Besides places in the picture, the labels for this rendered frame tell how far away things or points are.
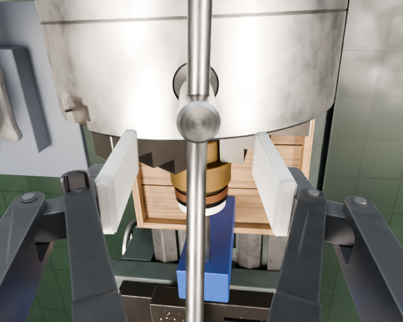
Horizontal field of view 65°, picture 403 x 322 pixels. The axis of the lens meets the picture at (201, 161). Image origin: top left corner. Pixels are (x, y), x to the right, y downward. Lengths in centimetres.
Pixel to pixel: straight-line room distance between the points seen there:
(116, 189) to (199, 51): 8
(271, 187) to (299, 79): 13
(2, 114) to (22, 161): 18
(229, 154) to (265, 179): 22
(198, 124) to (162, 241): 67
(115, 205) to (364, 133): 154
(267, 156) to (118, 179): 8
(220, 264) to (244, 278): 29
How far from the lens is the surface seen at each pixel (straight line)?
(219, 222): 60
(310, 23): 28
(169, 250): 83
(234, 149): 39
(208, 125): 16
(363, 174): 173
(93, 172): 17
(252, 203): 69
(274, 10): 25
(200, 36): 16
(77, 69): 29
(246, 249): 79
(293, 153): 64
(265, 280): 80
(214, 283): 52
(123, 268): 86
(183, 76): 24
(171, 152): 36
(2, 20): 91
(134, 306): 83
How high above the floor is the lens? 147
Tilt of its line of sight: 63 degrees down
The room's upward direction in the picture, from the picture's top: 162 degrees counter-clockwise
